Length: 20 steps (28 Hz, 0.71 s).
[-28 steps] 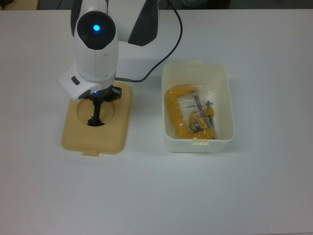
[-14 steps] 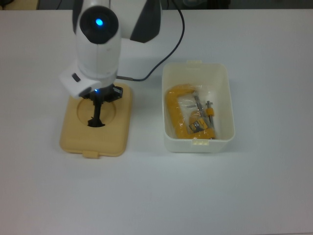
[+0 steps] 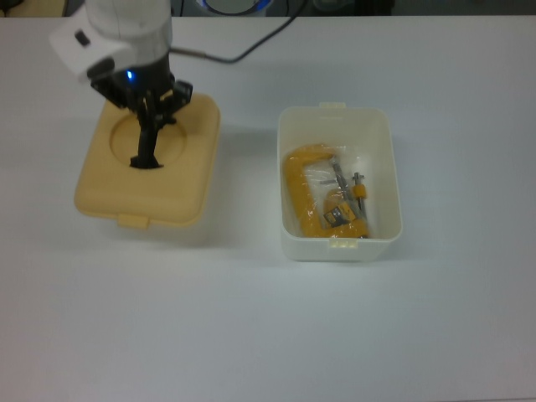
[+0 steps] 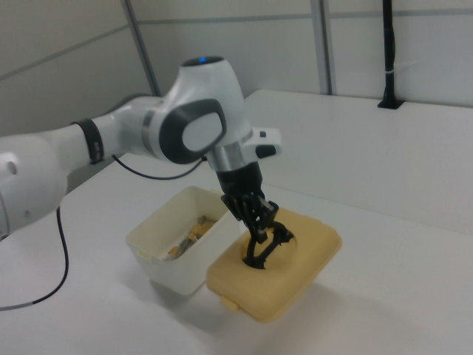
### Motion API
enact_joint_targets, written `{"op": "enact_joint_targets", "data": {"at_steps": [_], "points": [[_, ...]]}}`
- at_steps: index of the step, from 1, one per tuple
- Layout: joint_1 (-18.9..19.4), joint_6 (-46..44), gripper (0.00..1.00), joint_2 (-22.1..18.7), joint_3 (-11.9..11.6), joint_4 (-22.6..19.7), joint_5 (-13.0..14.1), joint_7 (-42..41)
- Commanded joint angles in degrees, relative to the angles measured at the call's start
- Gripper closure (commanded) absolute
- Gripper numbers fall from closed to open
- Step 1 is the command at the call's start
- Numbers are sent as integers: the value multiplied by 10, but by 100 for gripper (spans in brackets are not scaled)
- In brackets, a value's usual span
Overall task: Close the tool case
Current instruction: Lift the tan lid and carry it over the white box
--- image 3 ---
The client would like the white plastic tool case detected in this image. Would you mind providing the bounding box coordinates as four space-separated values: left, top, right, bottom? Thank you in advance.
276 101 403 263

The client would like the yellow clamp tool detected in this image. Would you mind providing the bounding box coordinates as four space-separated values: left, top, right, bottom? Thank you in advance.
284 143 373 240

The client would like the round device with blue ring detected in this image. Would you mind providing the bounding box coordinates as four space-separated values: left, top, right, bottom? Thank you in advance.
203 0 270 15

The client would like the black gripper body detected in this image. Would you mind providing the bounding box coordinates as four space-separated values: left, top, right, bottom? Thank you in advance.
86 54 177 115

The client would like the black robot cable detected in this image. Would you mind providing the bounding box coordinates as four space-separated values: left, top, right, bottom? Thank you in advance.
169 0 303 64

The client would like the tan case lid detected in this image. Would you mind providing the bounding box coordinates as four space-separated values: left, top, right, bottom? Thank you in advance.
74 92 222 229

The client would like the clear plastic bag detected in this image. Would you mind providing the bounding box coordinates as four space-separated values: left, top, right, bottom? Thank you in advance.
283 141 380 240

